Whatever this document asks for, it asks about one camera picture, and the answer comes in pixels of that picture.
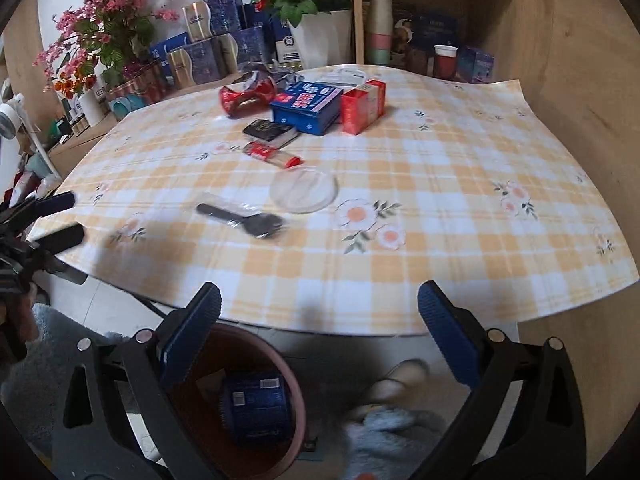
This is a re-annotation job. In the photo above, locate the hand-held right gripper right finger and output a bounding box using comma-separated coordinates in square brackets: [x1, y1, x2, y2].
[417, 280, 586, 480]

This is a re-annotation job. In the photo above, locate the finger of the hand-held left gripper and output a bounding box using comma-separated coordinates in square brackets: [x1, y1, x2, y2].
[30, 224, 86, 257]
[30, 191, 77, 218]

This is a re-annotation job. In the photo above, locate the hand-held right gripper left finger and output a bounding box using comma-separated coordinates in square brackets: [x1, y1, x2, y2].
[52, 282, 223, 480]

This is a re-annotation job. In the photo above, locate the brown plastic bin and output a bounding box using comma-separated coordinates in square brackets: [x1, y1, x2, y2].
[165, 322, 307, 478]

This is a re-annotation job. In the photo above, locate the blue paper coffee bag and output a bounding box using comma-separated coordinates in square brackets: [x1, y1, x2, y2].
[218, 372, 293, 448]

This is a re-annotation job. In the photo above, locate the black plastic fork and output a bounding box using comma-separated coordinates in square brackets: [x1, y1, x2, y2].
[196, 191, 292, 240]

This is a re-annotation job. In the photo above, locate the clear round plastic lid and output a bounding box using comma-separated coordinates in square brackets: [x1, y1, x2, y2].
[270, 167, 340, 215]

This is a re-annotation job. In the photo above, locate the red tube packet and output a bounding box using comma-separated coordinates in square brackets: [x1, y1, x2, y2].
[242, 142, 301, 168]

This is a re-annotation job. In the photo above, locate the black packet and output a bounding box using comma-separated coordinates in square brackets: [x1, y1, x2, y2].
[243, 120, 301, 148]

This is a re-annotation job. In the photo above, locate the glossy red wrapper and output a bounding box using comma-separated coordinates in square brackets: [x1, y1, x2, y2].
[218, 78, 277, 118]

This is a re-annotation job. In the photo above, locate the small red box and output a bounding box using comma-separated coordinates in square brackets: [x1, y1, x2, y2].
[341, 80, 387, 135]

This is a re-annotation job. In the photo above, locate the small blue printed box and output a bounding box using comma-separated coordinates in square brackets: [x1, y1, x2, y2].
[270, 82, 343, 136]

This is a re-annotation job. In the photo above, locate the white printed pouch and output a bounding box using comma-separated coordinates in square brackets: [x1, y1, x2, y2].
[325, 67, 371, 86]

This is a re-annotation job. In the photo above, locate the red patterned cloth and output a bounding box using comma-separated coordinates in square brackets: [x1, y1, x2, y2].
[2, 170, 36, 206]

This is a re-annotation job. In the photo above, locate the wooden sideboard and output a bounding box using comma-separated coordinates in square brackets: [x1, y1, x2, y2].
[47, 72, 241, 161]

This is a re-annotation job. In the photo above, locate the beige slipper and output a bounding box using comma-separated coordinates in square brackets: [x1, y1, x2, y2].
[350, 359, 430, 411]

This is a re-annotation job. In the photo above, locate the small white fan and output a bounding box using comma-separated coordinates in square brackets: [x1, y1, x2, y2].
[0, 94, 61, 181]

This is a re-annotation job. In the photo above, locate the white vase with orange flowers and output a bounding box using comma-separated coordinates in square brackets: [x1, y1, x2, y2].
[52, 57, 106, 126]

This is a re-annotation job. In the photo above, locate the person's right leg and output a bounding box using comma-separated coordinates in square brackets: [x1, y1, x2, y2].
[345, 407, 446, 480]

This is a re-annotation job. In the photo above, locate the patterned flower planter box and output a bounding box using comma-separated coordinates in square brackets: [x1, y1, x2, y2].
[105, 60, 168, 113]

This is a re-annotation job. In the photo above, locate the flat blue box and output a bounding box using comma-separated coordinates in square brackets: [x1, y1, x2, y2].
[149, 32, 191, 59]

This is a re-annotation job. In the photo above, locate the pink blossom flower arrangement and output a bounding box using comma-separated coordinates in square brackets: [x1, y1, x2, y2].
[32, 0, 181, 91]

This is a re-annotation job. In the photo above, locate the small purple blue box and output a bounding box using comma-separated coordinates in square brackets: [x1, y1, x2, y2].
[457, 46, 496, 83]

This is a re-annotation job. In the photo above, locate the red paper cup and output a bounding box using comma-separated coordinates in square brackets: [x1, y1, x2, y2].
[434, 45, 458, 80]

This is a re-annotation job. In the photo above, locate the brown cup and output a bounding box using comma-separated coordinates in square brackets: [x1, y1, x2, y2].
[410, 47, 435, 76]

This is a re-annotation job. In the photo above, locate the dark blue box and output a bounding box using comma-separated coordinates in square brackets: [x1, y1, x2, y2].
[245, 7, 275, 32]

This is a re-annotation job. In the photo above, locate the blue white label box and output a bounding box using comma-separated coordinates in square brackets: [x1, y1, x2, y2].
[274, 14, 303, 65]

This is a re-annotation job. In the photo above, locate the stack of pastel paper cups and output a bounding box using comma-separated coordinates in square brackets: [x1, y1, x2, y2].
[366, 0, 393, 66]

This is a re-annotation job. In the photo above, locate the blue picture box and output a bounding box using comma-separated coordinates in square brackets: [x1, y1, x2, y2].
[392, 5, 463, 56]

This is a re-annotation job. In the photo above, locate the red rose plant white pot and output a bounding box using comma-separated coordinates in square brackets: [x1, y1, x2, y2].
[245, 0, 353, 68]

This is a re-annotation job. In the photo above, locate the wooden bookshelf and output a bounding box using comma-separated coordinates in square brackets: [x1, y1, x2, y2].
[350, 0, 521, 83]

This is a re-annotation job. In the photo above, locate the black folding table frame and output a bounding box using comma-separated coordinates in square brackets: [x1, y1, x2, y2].
[127, 292, 173, 321]

